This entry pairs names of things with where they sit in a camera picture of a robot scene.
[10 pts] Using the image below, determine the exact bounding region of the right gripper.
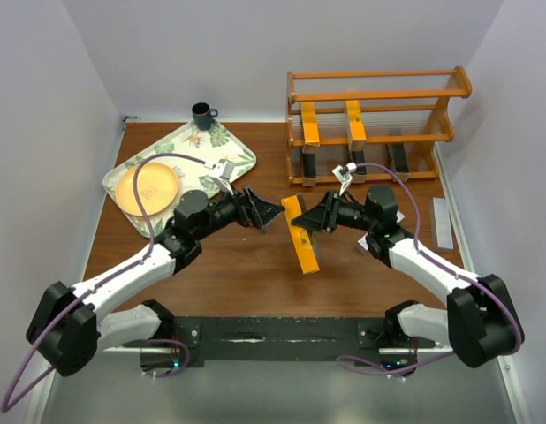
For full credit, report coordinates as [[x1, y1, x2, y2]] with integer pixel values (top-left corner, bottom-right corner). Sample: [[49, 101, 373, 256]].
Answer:
[[292, 190, 376, 233]]

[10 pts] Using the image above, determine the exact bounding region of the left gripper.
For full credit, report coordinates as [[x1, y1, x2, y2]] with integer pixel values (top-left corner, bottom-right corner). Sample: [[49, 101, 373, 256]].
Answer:
[[193, 180, 284, 241]]

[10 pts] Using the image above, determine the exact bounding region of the white yellow toothpaste box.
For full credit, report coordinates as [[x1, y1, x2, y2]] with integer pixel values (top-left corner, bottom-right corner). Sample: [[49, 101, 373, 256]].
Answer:
[[281, 193, 320, 275]]

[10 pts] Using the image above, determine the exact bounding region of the silver toothpaste box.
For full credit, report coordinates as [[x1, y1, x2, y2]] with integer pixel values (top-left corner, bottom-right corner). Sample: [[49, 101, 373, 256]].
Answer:
[[357, 210, 405, 255], [431, 198, 454, 250], [255, 223, 271, 233]]

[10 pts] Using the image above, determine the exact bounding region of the black toothpaste box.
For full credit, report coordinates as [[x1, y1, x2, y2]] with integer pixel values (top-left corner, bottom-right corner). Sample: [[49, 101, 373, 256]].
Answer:
[[349, 151, 367, 184], [387, 143, 409, 175], [301, 144, 317, 187]]

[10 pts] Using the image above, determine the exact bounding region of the white R.O toothpaste box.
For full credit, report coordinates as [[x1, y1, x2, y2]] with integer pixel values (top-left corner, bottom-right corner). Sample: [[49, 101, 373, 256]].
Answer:
[[300, 102, 320, 148]]

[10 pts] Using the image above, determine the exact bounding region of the orange toothpaste box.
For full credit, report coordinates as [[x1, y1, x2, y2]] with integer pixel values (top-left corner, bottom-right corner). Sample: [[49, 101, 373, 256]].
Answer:
[[345, 100, 367, 152]]

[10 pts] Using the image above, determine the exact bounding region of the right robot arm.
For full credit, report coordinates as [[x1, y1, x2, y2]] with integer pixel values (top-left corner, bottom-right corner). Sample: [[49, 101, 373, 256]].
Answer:
[[291, 185, 525, 368]]

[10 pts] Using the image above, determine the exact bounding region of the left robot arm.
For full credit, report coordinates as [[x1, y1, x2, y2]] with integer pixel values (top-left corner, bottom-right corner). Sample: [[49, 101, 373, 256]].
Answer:
[[26, 185, 284, 376]]

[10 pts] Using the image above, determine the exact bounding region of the wooden shelf rack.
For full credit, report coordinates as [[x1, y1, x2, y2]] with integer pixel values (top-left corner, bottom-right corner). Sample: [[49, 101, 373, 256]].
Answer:
[[284, 66, 473, 186]]

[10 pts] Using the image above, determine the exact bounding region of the leaf-patterned tray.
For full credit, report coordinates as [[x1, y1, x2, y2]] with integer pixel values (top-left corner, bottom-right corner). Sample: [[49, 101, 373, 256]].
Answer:
[[102, 121, 257, 235]]

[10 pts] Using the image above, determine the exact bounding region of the yellow plate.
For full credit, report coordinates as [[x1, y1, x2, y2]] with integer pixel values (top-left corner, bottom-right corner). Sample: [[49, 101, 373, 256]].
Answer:
[[115, 162, 179, 216]]

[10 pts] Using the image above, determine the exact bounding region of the dark blue mug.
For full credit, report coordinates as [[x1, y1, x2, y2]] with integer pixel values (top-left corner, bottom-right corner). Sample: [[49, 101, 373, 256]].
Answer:
[[192, 102, 218, 131]]

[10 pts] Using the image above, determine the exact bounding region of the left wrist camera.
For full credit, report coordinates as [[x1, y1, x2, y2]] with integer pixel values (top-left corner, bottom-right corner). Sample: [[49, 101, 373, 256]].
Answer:
[[210, 159, 235, 194]]

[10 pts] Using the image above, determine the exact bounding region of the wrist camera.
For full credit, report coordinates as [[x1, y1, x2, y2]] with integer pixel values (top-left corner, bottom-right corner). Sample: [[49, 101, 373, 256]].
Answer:
[[210, 159, 235, 194], [332, 162, 357, 197]]

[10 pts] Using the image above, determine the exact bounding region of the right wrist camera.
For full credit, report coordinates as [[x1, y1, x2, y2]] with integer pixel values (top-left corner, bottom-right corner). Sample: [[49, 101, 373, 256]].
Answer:
[[332, 162, 357, 197]]

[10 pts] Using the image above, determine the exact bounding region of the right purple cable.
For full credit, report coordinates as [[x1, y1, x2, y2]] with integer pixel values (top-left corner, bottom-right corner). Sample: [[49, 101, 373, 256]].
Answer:
[[335, 162, 524, 379]]

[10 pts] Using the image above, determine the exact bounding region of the purple cable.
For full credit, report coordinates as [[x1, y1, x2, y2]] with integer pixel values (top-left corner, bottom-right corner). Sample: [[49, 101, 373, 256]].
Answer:
[[335, 162, 524, 379], [0, 153, 212, 414]]

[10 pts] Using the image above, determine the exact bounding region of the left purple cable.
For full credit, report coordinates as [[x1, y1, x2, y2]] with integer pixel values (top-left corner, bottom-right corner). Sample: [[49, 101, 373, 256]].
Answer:
[[0, 153, 212, 414]]

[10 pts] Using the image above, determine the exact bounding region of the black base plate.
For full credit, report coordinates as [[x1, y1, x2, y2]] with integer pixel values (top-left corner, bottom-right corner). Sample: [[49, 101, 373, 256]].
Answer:
[[171, 316, 435, 367]]

